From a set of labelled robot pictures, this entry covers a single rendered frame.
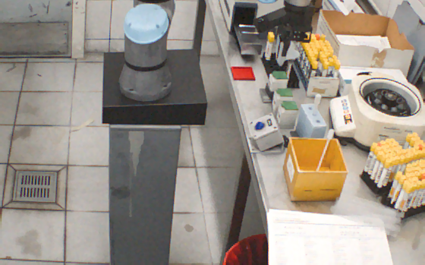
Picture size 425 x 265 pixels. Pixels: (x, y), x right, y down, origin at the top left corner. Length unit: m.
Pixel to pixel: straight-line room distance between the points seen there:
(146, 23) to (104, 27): 2.05
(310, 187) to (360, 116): 0.31
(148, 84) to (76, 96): 1.71
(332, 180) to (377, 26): 0.88
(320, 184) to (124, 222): 0.70
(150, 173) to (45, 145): 1.29
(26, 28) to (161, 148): 1.99
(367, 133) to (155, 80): 0.60
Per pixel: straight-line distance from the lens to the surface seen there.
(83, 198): 2.85
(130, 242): 2.13
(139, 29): 1.70
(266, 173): 1.71
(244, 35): 2.17
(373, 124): 1.82
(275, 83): 1.94
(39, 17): 3.67
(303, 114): 1.79
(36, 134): 3.21
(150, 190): 1.96
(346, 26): 2.32
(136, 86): 1.77
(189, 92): 1.83
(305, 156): 1.72
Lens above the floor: 1.97
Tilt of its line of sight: 36 degrees down
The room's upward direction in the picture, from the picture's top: 8 degrees clockwise
